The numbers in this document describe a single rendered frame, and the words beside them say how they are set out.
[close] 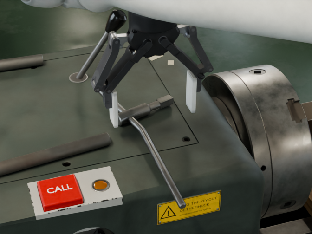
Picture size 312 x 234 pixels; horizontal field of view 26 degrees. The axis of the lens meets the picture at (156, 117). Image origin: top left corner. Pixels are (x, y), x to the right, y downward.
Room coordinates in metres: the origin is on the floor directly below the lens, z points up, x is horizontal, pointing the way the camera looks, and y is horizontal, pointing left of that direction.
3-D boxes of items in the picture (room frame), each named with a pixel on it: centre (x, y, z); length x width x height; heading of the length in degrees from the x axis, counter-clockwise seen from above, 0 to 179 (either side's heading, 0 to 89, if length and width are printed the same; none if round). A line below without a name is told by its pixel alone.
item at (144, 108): (0.98, 0.02, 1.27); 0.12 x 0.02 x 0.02; 124
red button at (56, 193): (0.77, 0.15, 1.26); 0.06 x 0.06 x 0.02; 18
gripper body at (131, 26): (0.92, 0.00, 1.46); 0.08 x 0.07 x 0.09; 108
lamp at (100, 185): (0.79, 0.09, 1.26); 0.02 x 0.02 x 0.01
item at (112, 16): (1.09, 0.07, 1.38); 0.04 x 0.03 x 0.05; 108
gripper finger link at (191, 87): (0.95, -0.06, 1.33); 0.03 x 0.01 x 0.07; 18
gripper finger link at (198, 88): (0.95, -0.08, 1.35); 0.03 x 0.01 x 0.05; 108
